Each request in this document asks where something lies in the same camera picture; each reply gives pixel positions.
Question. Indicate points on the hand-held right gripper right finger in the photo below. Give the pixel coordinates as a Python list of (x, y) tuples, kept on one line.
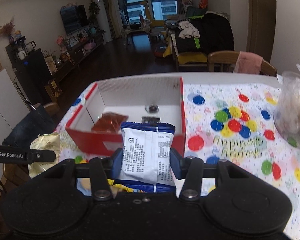
[(175, 163)]

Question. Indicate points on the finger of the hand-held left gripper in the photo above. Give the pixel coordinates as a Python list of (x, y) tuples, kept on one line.
[(40, 156)]

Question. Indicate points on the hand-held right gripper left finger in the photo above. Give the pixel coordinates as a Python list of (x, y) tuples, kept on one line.
[(117, 162)]

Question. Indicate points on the cream snack packet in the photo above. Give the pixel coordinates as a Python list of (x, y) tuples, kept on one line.
[(46, 142)]

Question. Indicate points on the blue white snack packet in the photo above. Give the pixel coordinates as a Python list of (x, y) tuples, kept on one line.
[(145, 152)]

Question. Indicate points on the red cardboard box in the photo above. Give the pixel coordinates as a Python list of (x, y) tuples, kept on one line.
[(95, 142)]

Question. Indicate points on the reddish brown snack packet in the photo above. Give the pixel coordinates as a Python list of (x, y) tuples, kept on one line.
[(110, 123)]

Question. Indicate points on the light blue cake packet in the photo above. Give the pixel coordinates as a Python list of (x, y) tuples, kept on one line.
[(83, 183)]

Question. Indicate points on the silver black snack packet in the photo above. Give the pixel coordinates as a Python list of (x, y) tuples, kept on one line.
[(151, 108)]

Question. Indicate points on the blue denim jacket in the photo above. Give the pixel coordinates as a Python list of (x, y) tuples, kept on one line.
[(27, 127)]

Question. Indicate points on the white cabinet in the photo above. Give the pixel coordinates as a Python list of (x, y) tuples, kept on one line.
[(5, 110)]

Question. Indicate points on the wooden chair with jacket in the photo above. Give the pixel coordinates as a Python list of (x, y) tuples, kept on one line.
[(52, 108)]

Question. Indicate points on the balloon print tablecloth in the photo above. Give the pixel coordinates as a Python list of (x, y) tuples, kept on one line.
[(240, 192)]

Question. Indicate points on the dark tea cabinet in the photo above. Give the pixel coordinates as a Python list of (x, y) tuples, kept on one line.
[(32, 80)]

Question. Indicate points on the dark wooden television cabinet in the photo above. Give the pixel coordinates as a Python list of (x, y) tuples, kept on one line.
[(75, 62)]

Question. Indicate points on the wooden dining chair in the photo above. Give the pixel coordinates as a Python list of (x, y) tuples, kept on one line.
[(220, 60)]

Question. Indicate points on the pink cloth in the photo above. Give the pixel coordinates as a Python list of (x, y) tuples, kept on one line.
[(247, 62)]

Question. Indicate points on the dried flower vase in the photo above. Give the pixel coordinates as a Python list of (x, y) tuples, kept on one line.
[(6, 28)]

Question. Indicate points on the clear bag of white buns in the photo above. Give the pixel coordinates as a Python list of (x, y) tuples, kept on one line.
[(292, 115)]

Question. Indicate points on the dark coffee table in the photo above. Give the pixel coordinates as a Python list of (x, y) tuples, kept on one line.
[(137, 33)]

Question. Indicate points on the white garment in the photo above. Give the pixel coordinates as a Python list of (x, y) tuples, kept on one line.
[(188, 30)]

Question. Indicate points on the black coat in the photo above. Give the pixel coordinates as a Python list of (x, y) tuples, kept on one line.
[(215, 35)]

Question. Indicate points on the flat screen television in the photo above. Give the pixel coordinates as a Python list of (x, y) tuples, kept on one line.
[(73, 20)]

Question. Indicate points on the white standing air conditioner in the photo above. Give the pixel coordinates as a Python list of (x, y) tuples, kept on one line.
[(102, 15)]

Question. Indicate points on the orange bag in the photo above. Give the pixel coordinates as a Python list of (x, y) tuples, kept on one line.
[(203, 2)]

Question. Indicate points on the wooden door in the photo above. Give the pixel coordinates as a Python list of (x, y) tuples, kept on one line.
[(261, 17)]

